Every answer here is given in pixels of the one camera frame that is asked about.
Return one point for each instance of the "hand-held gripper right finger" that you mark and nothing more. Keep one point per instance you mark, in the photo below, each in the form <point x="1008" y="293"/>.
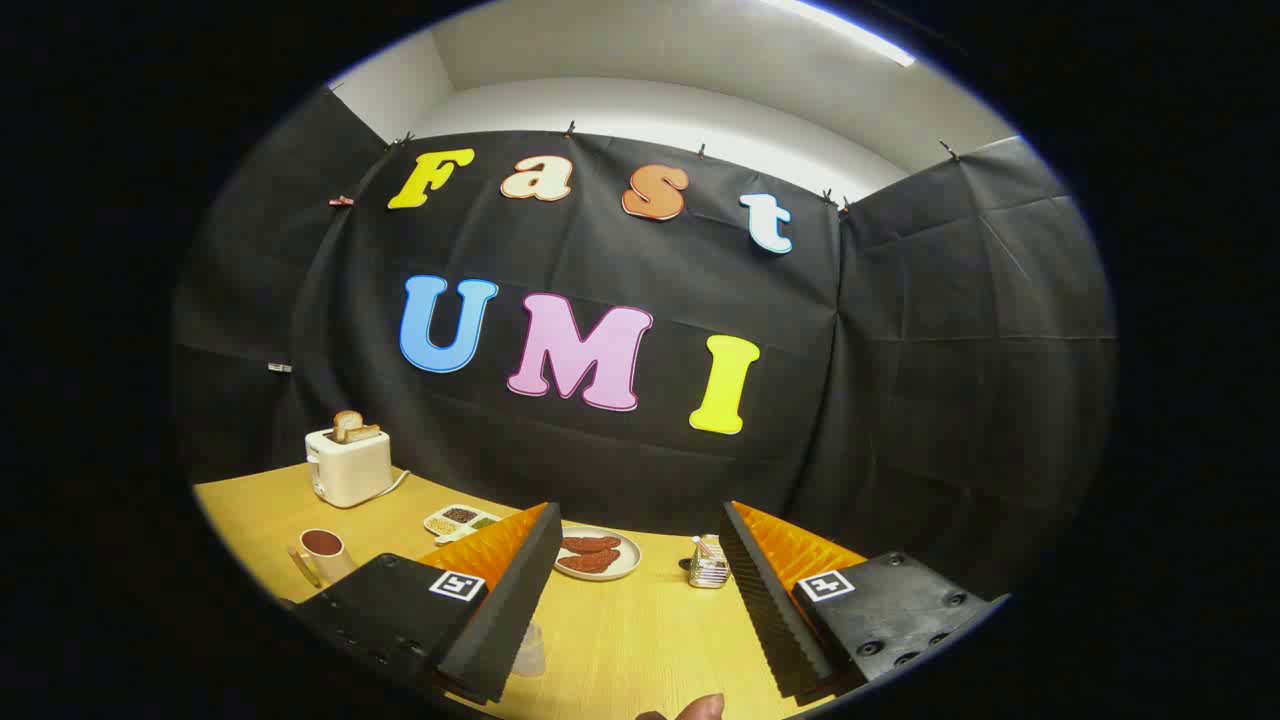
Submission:
<point x="770" y="620"/>

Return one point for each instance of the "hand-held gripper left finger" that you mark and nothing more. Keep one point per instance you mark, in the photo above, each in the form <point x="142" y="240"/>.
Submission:
<point x="500" y="630"/>

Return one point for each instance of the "clear juice bottle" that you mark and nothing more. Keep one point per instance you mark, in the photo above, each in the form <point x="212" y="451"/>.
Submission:
<point x="530" y="655"/>

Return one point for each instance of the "orange white straw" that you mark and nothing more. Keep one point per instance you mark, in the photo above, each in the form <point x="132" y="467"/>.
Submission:
<point x="703" y="546"/>

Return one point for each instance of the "red meat piece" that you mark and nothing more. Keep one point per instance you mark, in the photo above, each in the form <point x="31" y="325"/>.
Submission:
<point x="592" y="544"/>
<point x="590" y="561"/>

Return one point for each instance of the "white sectioned grain dish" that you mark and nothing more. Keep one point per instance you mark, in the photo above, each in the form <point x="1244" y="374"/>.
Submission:
<point x="455" y="520"/>

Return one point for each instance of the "wooden table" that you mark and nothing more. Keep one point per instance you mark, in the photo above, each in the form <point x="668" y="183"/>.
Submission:
<point x="640" y="640"/>

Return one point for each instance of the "white round plate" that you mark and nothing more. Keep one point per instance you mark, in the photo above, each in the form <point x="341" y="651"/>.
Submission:
<point x="628" y="560"/>

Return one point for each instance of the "cream toaster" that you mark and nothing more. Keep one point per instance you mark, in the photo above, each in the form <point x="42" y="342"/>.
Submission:
<point x="350" y="472"/>

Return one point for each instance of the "toast slice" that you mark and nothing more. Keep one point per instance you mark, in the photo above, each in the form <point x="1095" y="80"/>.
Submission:
<point x="364" y="433"/>
<point x="346" y="422"/>

